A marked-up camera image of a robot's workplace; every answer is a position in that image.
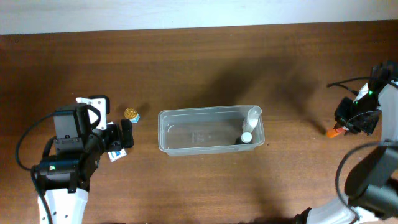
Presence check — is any white Panadol box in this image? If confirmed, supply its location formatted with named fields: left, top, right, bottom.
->
left=108, top=148, right=127, bottom=162

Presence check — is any orange tube white cap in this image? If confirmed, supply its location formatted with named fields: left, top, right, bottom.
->
left=326, top=124, right=346, bottom=138

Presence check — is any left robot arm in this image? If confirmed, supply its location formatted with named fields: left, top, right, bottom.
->
left=30, top=103, right=134, bottom=223

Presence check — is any clear plastic container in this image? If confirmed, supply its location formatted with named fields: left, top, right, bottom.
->
left=158, top=105, right=265, bottom=156

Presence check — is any white spray bottle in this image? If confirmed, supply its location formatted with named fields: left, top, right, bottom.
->
left=242, top=106, right=262, bottom=133

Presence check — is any dark bottle white cap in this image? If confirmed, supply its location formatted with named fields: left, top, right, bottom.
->
left=235, top=132, right=252, bottom=145

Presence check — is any small jar gold lid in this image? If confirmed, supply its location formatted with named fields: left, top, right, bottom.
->
left=124, top=107, right=140, bottom=124

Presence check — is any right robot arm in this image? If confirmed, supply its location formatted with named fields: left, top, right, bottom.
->
left=292, top=61, right=397, bottom=224

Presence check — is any right black cable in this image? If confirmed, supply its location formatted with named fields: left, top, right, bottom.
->
left=326, top=76, right=398, bottom=224

